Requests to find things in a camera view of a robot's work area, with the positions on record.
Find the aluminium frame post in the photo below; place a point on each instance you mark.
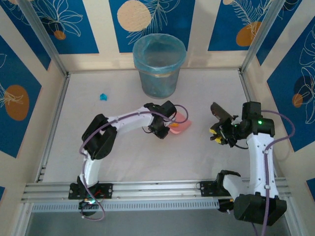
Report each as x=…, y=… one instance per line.
x=41, y=37
x=261, y=37

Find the aluminium side rail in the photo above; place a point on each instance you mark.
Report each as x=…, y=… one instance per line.
x=246, y=86
x=54, y=127

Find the dark hand brush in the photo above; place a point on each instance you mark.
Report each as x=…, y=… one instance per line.
x=220, y=111

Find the grey mesh waste bin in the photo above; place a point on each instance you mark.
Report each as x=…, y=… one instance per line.
x=157, y=86

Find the pink plastic dustpan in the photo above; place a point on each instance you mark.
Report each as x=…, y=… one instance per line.
x=183, y=127

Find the blue plastic bin liner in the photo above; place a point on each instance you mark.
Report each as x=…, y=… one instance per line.
x=147, y=61

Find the crumpled blue paper scrap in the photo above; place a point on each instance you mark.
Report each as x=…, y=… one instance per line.
x=103, y=97

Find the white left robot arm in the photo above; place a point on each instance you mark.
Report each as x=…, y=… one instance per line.
x=133, y=118

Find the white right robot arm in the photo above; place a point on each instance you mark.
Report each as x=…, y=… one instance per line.
x=261, y=159

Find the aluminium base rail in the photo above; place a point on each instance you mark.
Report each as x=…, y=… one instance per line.
x=152, y=189

